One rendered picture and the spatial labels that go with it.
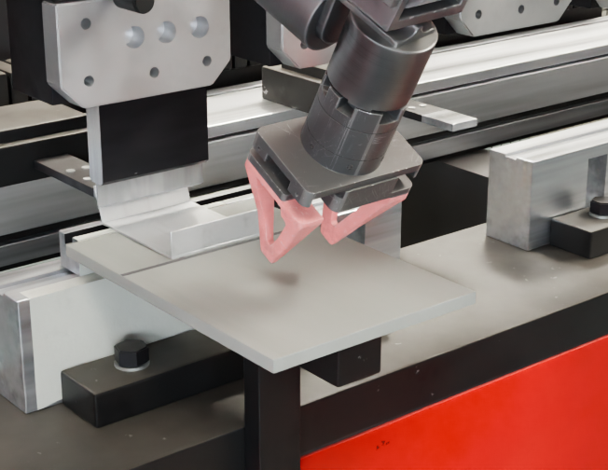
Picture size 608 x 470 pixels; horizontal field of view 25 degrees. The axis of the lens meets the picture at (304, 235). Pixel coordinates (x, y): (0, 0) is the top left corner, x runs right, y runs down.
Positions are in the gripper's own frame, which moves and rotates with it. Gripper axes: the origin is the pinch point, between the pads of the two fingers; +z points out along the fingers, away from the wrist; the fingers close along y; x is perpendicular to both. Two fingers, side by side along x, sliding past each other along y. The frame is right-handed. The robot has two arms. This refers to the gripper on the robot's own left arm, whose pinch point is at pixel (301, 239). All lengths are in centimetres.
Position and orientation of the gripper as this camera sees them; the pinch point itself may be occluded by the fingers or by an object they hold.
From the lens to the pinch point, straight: 96.5
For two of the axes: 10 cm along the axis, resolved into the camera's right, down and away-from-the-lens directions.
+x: 5.5, 6.9, -4.6
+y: -7.8, 2.3, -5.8
